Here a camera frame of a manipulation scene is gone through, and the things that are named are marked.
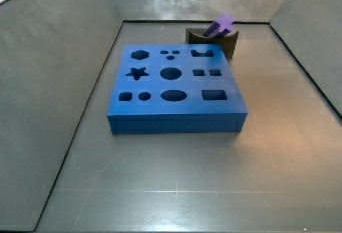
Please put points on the purple star-shaped bar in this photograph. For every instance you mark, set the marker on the purple star-shaped bar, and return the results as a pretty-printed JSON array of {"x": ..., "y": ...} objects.
[{"x": 221, "y": 27}]

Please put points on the blue foam shape board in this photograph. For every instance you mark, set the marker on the blue foam shape board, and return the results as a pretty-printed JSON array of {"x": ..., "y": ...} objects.
[{"x": 176, "y": 88}]

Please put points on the black angled fixture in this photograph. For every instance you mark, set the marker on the black angled fixture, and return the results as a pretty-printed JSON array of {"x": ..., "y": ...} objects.
[{"x": 228, "y": 42}]

